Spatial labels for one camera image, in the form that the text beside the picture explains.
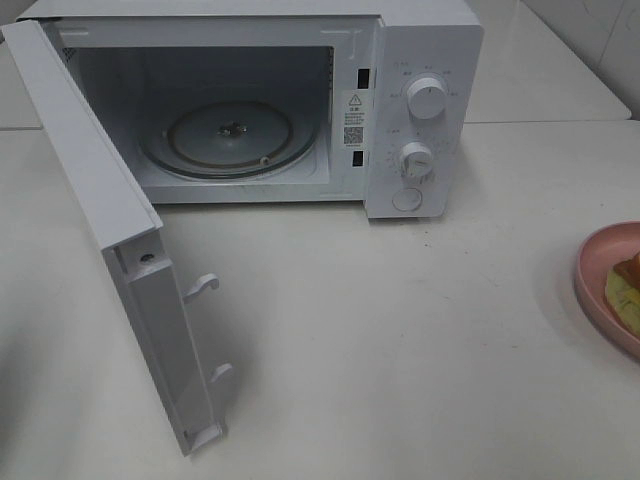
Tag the round white door release button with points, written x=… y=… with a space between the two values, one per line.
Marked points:
x=408 y=199

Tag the white microwave knob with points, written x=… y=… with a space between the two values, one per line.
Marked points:
x=426 y=96
x=416 y=160

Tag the white microwave warning label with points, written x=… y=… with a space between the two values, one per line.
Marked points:
x=354 y=115

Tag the pink round plate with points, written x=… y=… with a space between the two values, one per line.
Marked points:
x=595 y=258

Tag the white bread sandwich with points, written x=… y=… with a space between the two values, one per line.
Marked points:
x=622 y=293

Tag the white microwave oven body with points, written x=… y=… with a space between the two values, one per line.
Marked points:
x=123 y=86

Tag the white glass microwave door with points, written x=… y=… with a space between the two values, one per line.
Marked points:
x=126 y=229

